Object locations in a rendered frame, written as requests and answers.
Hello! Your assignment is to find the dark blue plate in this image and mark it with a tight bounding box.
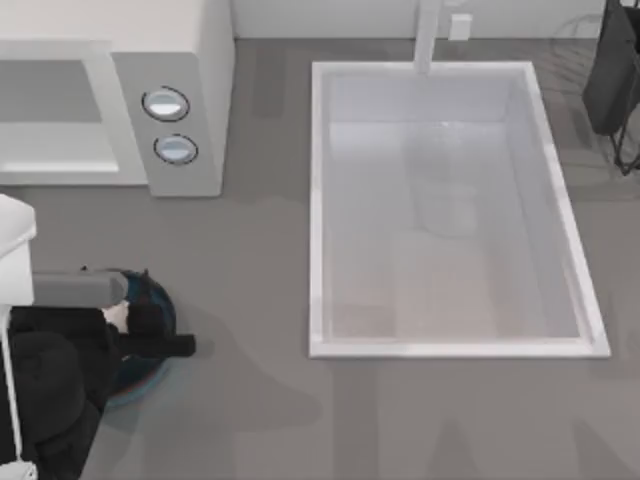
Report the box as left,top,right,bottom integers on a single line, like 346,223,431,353
102,268,178,410

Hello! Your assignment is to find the pale grey rounded box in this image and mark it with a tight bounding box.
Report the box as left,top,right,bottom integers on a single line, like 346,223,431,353
32,268,130,308

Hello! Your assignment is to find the small silver microwave knob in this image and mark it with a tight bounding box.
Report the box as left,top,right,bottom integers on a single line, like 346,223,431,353
152,132,200,166

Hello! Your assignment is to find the pale microwave door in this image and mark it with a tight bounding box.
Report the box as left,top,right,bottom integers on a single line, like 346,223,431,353
0,40,151,188

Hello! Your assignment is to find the large silver microwave knob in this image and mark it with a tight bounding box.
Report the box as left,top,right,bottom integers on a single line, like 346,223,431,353
141,85,191,123

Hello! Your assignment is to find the pale microwave oven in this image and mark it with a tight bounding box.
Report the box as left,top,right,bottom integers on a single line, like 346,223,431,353
0,0,237,199

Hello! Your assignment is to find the white sink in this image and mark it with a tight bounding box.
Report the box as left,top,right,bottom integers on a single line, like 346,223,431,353
306,60,613,361

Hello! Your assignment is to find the tall white tap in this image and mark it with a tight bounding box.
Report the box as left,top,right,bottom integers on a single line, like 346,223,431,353
413,0,442,77

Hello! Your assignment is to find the black stand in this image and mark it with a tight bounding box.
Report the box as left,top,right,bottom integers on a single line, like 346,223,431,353
581,0,640,177

